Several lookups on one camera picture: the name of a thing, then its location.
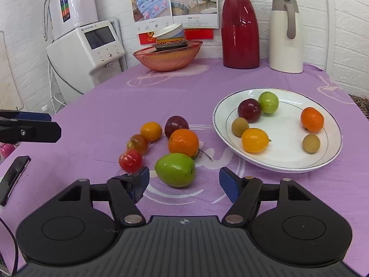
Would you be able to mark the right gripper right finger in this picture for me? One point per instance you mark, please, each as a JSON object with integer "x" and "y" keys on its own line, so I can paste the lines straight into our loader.
{"x": 244, "y": 193}

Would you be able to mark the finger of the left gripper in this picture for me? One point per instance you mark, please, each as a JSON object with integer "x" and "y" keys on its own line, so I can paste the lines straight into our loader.
{"x": 38, "y": 131}
{"x": 33, "y": 116}

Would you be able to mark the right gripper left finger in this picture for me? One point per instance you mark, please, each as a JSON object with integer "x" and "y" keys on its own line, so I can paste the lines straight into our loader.
{"x": 125, "y": 191}

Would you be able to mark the red tomato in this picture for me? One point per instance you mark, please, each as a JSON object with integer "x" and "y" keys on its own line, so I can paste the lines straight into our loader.
{"x": 130, "y": 161}

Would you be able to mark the red yellow small fruit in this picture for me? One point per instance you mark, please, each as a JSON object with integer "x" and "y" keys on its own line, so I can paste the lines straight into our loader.
{"x": 139, "y": 143}

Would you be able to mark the yellow orange kumquat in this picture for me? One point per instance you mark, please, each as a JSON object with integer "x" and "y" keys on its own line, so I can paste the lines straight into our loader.
{"x": 254, "y": 140}

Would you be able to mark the green apple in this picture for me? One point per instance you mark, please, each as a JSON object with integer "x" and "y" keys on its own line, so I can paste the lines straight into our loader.
{"x": 269, "y": 102}
{"x": 176, "y": 170}

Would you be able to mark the small back orange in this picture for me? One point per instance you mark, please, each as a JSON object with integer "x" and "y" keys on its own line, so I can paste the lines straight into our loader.
{"x": 152, "y": 131}

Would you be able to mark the brown longan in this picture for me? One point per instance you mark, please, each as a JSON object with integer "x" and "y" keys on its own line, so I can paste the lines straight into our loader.
{"x": 311, "y": 143}
{"x": 239, "y": 126}

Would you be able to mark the orange with leaf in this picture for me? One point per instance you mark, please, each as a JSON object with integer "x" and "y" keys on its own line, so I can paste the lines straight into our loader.
{"x": 184, "y": 141}

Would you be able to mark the dark plum front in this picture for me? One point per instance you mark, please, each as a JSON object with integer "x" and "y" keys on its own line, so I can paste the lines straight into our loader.
{"x": 250, "y": 110}

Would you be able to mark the dark plum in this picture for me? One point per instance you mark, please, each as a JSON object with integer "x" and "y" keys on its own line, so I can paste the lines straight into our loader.
{"x": 250, "y": 110}
{"x": 174, "y": 123}

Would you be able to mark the dark plum back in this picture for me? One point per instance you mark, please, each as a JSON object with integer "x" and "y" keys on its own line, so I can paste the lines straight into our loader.
{"x": 174, "y": 123}

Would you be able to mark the large front orange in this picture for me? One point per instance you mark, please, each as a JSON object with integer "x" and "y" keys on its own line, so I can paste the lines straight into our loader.
{"x": 311, "y": 119}

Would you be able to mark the white water dispenser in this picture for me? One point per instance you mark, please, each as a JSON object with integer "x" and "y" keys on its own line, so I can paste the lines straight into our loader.
{"x": 85, "y": 58}

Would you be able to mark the white water purifier unit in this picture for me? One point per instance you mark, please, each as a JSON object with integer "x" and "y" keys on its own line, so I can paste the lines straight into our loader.
{"x": 67, "y": 15}

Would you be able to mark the orange plastic bowl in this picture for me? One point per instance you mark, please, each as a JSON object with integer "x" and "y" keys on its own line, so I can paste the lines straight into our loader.
{"x": 169, "y": 59}

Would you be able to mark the leopard print cloth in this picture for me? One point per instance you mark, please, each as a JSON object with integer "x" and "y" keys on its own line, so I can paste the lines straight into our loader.
{"x": 362, "y": 103}

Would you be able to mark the white thermos jug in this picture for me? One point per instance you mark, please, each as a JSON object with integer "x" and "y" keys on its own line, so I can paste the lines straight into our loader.
{"x": 286, "y": 37}

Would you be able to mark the stacked small bowls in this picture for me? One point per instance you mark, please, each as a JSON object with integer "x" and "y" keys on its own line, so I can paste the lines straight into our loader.
{"x": 170, "y": 37}

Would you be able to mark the red thermos jug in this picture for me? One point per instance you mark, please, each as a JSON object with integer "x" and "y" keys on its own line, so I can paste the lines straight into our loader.
{"x": 240, "y": 35}

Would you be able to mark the bedding wall calendar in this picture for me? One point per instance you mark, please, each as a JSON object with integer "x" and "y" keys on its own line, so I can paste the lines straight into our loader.
{"x": 153, "y": 15}

